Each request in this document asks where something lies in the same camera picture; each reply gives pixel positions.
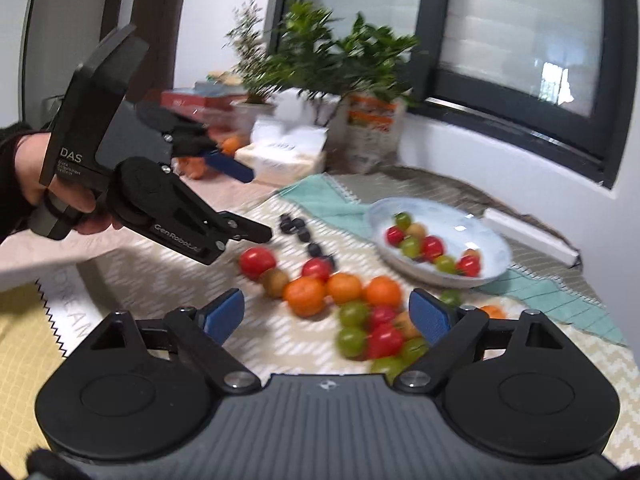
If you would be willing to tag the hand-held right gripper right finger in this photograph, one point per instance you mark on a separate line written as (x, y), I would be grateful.
(430, 317)

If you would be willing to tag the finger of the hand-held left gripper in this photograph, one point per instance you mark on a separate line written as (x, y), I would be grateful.
(252, 230)
(232, 167)

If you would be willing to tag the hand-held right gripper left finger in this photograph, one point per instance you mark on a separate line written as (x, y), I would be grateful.
(225, 312)

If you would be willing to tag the brown longan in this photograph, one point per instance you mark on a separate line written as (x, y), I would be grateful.
(415, 230)
(472, 252)
(274, 282)
(406, 325)

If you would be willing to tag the red cherry tomato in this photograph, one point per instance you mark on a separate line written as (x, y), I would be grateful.
(468, 265)
(384, 340)
(257, 261)
(316, 268)
(432, 246)

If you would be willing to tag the pile of green tomatoes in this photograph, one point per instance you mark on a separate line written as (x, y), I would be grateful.
(352, 340)

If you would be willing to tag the blue patterned white plate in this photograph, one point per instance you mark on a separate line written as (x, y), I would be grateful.
(450, 225)

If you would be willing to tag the person's left forearm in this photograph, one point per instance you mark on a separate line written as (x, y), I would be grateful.
(10, 185)

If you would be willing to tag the person's left hand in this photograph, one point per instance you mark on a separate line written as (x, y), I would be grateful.
(32, 170)

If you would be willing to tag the clear box of kumquats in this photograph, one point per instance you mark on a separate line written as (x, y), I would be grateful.
(230, 146)

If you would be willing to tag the dark green lime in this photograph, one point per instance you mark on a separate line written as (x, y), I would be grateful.
(450, 297)

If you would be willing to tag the sealed soft tissue pack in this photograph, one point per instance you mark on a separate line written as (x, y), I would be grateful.
(285, 165)

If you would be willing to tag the thin-stemmed potted plant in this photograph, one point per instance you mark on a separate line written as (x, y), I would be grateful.
(252, 115)

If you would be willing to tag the scattered dark blueberries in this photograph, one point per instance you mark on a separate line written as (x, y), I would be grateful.
(314, 249)

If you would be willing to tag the red box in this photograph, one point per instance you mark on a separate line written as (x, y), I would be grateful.
(190, 99)

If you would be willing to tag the stack of books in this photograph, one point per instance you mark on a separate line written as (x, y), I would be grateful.
(220, 85)

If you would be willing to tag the white power strip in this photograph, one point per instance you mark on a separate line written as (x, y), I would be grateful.
(530, 237)

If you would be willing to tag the leafy potted plant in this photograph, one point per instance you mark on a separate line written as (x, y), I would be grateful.
(320, 65)

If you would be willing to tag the dark wooden door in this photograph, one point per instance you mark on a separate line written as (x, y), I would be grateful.
(165, 10)

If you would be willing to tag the printed white food bag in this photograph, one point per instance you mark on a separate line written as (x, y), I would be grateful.
(372, 135)

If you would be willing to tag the dark framed window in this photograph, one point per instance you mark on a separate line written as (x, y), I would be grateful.
(437, 35)

